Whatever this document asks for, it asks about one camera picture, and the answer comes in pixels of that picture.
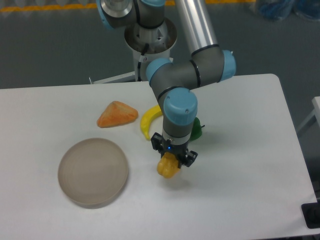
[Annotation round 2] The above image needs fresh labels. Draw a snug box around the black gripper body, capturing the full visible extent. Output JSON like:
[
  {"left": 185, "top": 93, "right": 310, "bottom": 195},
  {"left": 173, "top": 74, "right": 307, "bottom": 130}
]
[{"left": 159, "top": 133, "right": 191, "bottom": 160}]

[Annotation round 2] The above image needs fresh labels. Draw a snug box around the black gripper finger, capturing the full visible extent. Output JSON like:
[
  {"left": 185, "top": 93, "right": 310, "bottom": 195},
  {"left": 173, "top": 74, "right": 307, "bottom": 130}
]
[
  {"left": 176, "top": 150, "right": 198, "bottom": 168},
  {"left": 150, "top": 132, "right": 164, "bottom": 157}
]

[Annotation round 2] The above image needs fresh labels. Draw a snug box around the yellow bell pepper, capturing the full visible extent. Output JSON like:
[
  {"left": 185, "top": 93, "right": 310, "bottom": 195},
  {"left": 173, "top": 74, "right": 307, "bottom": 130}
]
[{"left": 156, "top": 152, "right": 180, "bottom": 179}]

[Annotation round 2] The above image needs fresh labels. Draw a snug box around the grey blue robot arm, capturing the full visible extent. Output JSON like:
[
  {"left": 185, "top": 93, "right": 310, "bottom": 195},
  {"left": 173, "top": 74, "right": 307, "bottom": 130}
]
[{"left": 96, "top": 0, "right": 236, "bottom": 167}]

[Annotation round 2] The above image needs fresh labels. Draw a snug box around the green bell pepper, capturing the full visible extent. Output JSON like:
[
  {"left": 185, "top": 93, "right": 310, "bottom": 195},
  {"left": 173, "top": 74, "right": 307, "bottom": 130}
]
[{"left": 189, "top": 117, "right": 206, "bottom": 141}]

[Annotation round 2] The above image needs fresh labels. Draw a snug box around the yellow banana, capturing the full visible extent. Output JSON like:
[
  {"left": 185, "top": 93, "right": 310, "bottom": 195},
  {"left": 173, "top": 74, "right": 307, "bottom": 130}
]
[{"left": 140, "top": 105, "right": 163, "bottom": 141}]

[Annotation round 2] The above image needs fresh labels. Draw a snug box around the orange triangular bread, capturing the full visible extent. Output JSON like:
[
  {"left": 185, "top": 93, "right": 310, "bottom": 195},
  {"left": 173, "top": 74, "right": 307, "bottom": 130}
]
[{"left": 96, "top": 101, "right": 139, "bottom": 128}]

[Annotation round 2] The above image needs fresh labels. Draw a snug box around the beige round plate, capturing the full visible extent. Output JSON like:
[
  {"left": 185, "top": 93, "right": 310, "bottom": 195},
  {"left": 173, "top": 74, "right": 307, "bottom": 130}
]
[{"left": 57, "top": 138, "right": 129, "bottom": 209}]

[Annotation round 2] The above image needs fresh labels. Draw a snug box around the black device at table edge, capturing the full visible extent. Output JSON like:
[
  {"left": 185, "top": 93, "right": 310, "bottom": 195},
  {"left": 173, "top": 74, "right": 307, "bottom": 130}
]
[{"left": 301, "top": 202, "right": 320, "bottom": 229}]

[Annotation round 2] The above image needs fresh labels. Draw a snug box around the white furniture at right edge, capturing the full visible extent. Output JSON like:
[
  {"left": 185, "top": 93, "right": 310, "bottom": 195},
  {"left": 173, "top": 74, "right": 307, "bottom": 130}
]
[{"left": 296, "top": 96, "right": 320, "bottom": 138}]

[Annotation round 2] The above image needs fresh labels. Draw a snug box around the black cable on pedestal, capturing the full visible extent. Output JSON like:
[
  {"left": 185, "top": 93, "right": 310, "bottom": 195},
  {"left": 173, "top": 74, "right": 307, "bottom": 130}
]
[{"left": 136, "top": 42, "right": 150, "bottom": 82}]

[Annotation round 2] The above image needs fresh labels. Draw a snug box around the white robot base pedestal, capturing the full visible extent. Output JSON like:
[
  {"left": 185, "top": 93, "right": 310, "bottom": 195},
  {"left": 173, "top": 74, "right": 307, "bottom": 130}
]
[{"left": 91, "top": 18, "right": 177, "bottom": 84}]

